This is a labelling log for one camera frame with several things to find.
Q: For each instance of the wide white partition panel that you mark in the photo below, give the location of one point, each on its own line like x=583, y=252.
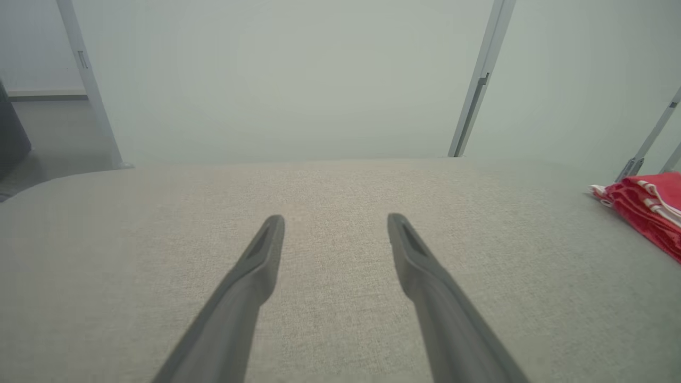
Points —
x=276, y=80

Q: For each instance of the dark grey box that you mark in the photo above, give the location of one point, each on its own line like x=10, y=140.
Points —
x=10, y=138

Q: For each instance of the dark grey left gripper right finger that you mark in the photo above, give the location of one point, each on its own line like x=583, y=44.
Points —
x=452, y=335

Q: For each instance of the red jersey with number 23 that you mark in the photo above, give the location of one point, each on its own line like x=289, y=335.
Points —
x=667, y=183

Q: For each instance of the red shorts with white stripes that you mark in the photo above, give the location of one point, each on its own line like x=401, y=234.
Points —
x=638, y=223

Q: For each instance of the grey partition post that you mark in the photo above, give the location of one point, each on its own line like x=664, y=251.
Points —
x=488, y=37
x=90, y=90
x=500, y=37
x=650, y=137
x=673, y=159

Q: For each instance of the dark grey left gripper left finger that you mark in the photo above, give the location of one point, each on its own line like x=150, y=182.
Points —
x=229, y=330

